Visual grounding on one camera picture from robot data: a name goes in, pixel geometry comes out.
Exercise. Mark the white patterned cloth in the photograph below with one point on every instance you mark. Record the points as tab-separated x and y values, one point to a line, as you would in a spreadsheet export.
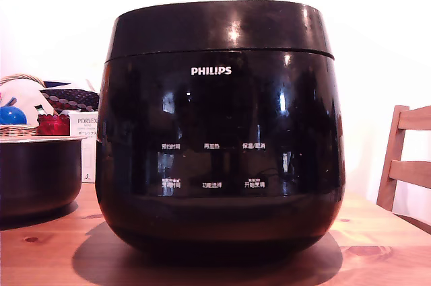
25	97

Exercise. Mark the red glass jar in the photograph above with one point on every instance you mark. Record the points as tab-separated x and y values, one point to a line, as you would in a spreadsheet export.
52	126

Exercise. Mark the wooden chair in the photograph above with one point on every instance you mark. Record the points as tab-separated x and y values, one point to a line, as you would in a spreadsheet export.
404	168

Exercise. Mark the white Porlex box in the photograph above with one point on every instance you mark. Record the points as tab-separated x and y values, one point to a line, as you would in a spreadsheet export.
84	128

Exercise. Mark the wicker basket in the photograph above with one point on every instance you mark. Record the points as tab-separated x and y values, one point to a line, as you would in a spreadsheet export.
17	130

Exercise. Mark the blue ball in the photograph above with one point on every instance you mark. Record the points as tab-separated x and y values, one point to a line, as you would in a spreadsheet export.
11	115

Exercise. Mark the black Philips rice cooker body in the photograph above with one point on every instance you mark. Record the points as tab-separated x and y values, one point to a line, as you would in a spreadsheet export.
215	165

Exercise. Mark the black rice cooker lid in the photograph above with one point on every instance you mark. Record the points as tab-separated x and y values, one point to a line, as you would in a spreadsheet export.
215	27

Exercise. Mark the dark polka dot cloth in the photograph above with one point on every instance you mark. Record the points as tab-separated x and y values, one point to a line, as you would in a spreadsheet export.
74	99

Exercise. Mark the dark metal inner pot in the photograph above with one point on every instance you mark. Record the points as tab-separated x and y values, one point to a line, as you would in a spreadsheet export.
37	175

